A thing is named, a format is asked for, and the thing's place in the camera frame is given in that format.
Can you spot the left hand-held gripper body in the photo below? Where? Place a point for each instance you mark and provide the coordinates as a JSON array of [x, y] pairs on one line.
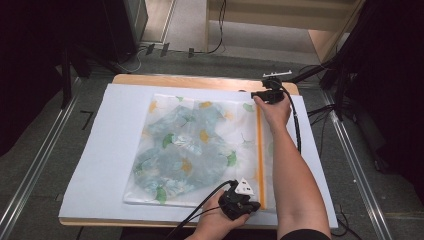
[[235, 203]]

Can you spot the metal floor rail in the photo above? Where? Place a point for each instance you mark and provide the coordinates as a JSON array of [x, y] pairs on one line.
[[356, 166], [36, 160]]

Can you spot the dark cabinet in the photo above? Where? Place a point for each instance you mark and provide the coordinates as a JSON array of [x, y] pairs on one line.
[[113, 26]]

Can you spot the translucent leaf-print zip bag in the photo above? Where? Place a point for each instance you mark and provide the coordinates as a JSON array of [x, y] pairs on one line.
[[240, 133]]

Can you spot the wooden platform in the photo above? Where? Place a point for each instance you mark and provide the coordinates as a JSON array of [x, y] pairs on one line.
[[266, 13]]

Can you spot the black stand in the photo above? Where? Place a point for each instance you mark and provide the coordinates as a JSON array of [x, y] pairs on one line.
[[340, 86], [66, 76]]

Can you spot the person's right hand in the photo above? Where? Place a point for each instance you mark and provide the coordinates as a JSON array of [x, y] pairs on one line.
[[276, 115]]

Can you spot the person's left hand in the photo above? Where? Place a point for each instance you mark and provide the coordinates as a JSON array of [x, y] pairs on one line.
[[213, 223]]

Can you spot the blue cloth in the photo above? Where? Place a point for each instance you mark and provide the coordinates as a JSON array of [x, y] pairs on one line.
[[200, 156]]

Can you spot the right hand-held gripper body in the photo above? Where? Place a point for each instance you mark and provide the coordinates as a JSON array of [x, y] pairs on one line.
[[275, 95]]

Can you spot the white foam board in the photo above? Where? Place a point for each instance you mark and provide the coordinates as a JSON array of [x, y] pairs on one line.
[[110, 150]]

